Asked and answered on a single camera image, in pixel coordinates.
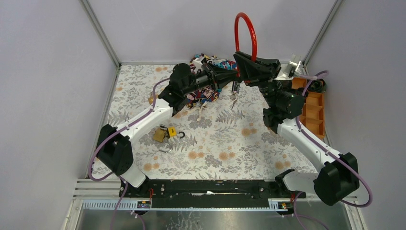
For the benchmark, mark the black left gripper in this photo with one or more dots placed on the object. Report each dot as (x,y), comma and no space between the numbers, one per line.
(214,79)

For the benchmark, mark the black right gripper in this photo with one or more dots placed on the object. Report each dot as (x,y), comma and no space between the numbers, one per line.
(263,71)

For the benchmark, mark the red cable lock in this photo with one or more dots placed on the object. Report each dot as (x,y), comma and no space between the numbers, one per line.
(246,48)

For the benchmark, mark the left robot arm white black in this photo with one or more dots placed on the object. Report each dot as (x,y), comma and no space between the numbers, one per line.
(114,144)

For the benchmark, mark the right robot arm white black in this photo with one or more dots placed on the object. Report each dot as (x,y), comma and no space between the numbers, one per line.
(336,174)

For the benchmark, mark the colourful comic print cloth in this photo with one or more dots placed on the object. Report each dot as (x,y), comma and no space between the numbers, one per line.
(207,95)

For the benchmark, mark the orange wooden compartment tray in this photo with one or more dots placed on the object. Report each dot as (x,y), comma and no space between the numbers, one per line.
(312,116)

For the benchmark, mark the yellow small padlock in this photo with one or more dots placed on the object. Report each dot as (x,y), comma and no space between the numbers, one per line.
(173,133)

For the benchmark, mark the brass padlock upper left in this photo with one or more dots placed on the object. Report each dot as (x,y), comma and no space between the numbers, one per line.
(151,100)

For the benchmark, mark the brass padlock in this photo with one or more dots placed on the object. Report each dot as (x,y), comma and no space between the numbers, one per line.
(160,134)
(151,100)

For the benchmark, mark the brass padlock near centre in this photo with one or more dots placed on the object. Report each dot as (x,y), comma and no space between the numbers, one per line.
(160,134)

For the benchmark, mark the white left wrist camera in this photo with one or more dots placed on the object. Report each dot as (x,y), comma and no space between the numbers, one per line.
(196,63)

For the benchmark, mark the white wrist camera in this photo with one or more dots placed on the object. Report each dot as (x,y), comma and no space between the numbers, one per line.
(196,63)
(290,69)

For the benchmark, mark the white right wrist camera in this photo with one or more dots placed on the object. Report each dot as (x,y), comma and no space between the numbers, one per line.
(290,69)

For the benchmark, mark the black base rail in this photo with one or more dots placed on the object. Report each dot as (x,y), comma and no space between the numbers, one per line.
(245,194)

